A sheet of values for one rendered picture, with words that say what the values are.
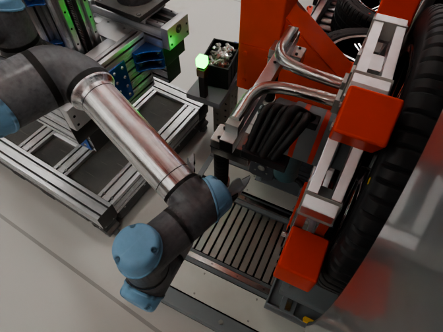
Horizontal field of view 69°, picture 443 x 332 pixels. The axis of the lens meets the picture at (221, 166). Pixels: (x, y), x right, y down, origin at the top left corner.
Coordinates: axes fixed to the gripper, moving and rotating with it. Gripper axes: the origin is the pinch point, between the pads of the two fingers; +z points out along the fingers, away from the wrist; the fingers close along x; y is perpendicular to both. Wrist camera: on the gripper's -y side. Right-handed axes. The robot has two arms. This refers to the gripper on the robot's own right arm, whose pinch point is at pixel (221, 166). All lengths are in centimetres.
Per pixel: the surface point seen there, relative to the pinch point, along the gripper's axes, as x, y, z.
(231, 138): -3.4, 14.9, -2.7
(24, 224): 97, -83, -21
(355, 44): -17, -35, 119
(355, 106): -22.1, 31.8, -2.9
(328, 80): -16.3, 17.5, 19.0
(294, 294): -31, -61, -2
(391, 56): -25.1, 28.9, 15.3
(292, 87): -10.1, 18.0, 12.9
